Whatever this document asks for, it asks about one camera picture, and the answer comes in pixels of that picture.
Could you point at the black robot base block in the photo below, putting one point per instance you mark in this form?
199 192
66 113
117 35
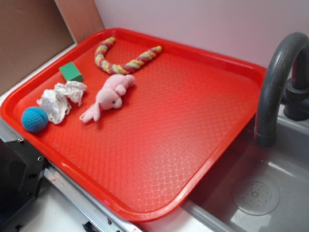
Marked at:
21 171

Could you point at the green block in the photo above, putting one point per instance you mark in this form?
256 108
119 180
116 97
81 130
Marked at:
71 73

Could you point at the red plastic tray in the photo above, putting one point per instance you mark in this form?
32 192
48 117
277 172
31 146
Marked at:
141 161

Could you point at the pink plush bunny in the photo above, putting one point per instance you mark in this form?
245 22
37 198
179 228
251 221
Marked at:
109 97

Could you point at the crumpled white cloth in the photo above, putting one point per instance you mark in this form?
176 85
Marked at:
56 102

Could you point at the blue knitted ball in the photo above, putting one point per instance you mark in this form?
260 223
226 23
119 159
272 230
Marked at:
34 119

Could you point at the grey toy sink basin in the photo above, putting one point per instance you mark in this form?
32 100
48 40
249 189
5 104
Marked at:
255 189

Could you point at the grey curved faucet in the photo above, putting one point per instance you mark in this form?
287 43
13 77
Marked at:
286 82

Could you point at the brown cardboard panel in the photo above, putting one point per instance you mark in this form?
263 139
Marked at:
31 33

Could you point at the multicoloured twisted rope toy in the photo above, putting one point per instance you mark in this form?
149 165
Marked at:
127 68

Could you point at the aluminium rail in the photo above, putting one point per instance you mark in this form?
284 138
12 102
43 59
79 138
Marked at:
97 214

